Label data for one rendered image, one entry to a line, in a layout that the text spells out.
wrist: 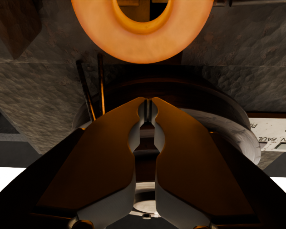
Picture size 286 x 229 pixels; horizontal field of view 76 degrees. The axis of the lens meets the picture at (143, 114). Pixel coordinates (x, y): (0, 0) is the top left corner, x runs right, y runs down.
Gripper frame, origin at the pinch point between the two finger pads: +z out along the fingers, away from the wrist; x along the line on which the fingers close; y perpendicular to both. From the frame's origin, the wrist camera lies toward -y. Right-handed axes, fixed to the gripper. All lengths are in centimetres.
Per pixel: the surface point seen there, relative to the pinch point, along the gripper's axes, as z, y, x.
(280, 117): 34, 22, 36
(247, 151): 19.3, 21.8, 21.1
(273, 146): 38, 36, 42
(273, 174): 486, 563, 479
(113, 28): 13.7, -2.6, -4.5
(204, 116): 15.7, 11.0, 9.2
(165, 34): 14.0, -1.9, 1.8
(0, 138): 396, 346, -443
